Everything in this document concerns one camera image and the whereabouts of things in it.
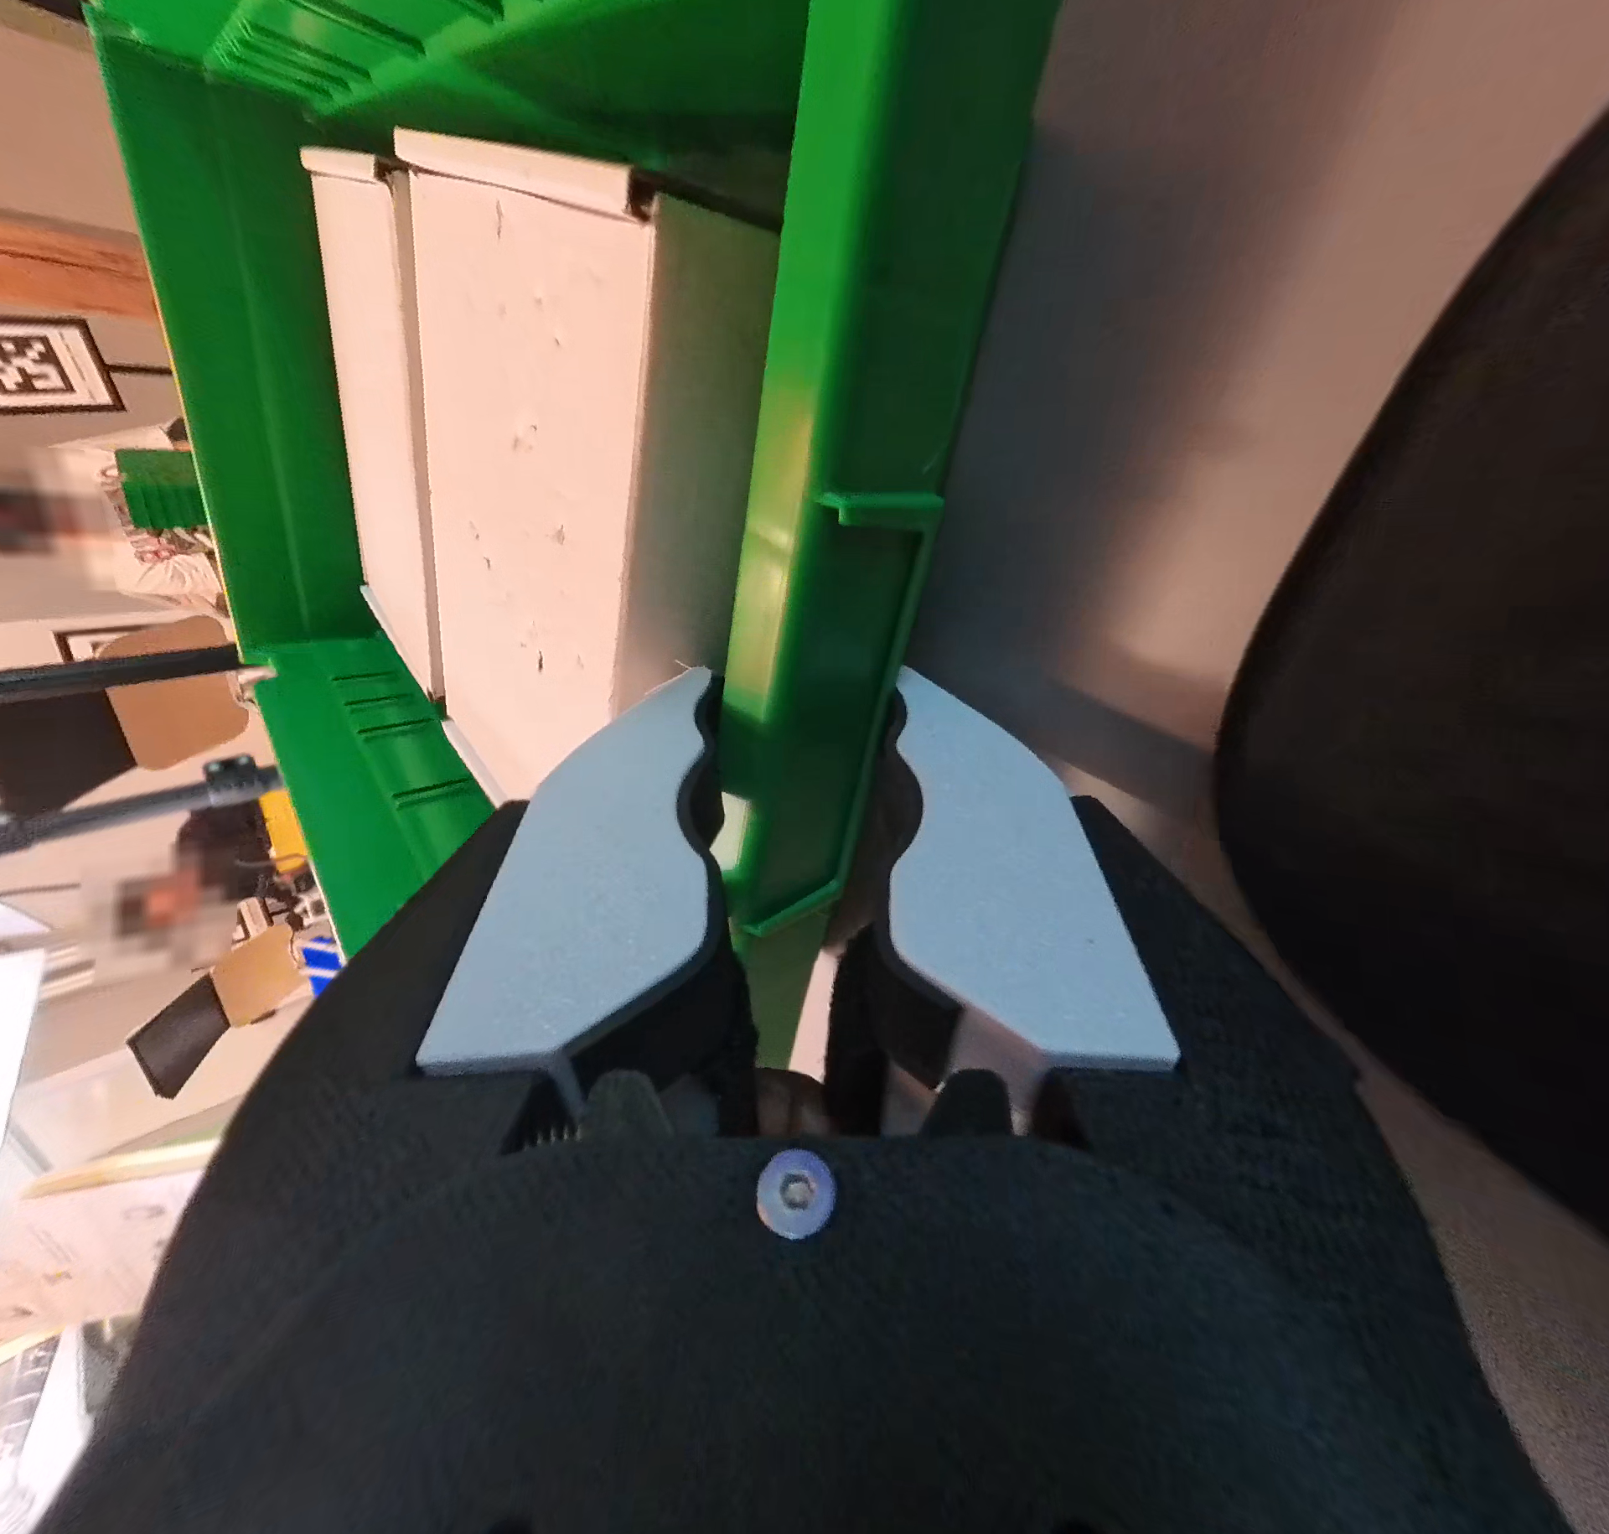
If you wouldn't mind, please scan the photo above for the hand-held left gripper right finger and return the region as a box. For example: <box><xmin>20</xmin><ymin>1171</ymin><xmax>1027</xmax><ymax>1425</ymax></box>
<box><xmin>880</xmin><ymin>667</ymin><xmax>1185</xmax><ymax>1121</ymax></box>

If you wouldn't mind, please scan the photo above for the black light stand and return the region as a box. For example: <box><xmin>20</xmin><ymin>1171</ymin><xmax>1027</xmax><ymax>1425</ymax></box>
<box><xmin>0</xmin><ymin>647</ymin><xmax>284</xmax><ymax>850</ymax></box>

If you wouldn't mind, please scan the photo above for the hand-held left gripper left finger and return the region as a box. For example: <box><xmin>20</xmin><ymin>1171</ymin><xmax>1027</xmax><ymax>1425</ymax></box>
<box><xmin>413</xmin><ymin>667</ymin><xmax>736</xmax><ymax>1114</ymax></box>

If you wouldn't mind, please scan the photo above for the white cardboard box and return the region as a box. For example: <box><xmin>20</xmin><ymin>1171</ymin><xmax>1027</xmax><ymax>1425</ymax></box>
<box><xmin>300</xmin><ymin>144</ymin><xmax>447</xmax><ymax>706</ymax></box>
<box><xmin>393</xmin><ymin>126</ymin><xmax>787</xmax><ymax>807</ymax></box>

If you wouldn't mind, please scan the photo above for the framed black white marker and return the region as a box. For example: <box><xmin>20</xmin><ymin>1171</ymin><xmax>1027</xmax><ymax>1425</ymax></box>
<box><xmin>0</xmin><ymin>316</ymin><xmax>126</xmax><ymax>415</ymax></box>

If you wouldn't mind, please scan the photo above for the green plastic bin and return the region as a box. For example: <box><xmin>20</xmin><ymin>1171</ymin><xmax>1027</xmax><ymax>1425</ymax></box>
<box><xmin>81</xmin><ymin>0</ymin><xmax>1081</xmax><ymax>1058</ymax></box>

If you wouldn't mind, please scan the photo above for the tan board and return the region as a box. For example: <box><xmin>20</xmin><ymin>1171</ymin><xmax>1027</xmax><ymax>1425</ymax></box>
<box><xmin>126</xmin><ymin>918</ymin><xmax>316</xmax><ymax>1101</ymax></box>
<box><xmin>101</xmin><ymin>615</ymin><xmax>246</xmax><ymax>771</ymax></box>

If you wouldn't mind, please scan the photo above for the small green bin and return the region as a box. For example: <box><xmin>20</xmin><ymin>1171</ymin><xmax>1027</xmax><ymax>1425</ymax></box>
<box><xmin>113</xmin><ymin>446</ymin><xmax>203</xmax><ymax>528</ymax></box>

